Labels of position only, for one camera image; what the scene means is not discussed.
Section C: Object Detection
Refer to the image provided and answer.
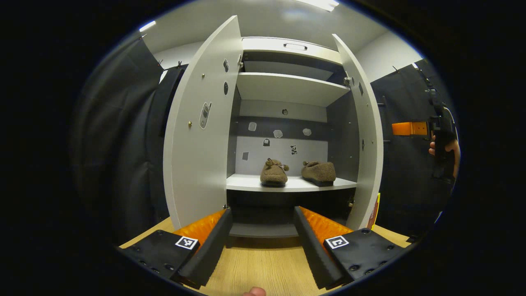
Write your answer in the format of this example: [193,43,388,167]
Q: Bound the brown fuzzy shoe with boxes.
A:
[260,158,290,187]
[301,160,337,187]

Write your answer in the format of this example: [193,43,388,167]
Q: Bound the white shoe cabinet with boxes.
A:
[225,37,358,247]

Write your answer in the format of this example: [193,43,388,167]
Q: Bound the ceiling light panel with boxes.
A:
[294,0,339,12]

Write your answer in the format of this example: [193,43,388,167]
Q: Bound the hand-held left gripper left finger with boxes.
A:
[119,208,233,289]

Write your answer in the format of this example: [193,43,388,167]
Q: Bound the black backdrop cloth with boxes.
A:
[70,37,457,243]

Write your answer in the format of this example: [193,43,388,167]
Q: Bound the white shoe cabinet door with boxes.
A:
[163,16,244,230]
[332,34,384,231]

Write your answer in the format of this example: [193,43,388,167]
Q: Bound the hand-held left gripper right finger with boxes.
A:
[293,206,407,290]

